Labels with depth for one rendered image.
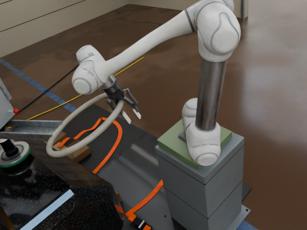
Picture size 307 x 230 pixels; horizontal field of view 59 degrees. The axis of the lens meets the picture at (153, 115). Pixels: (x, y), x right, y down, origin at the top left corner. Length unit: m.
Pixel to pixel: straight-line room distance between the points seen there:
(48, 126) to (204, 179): 0.96
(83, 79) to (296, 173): 2.07
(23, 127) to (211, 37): 1.29
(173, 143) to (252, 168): 1.15
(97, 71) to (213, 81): 0.47
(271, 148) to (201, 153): 1.58
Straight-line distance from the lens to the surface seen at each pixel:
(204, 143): 1.31
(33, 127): 1.79
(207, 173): 1.54
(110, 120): 1.25
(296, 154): 2.82
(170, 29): 1.18
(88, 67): 1.11
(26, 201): 1.73
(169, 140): 1.67
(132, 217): 2.32
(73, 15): 7.46
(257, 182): 2.54
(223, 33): 0.96
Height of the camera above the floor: 1.98
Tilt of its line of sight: 37 degrees down
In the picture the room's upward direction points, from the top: 12 degrees counter-clockwise
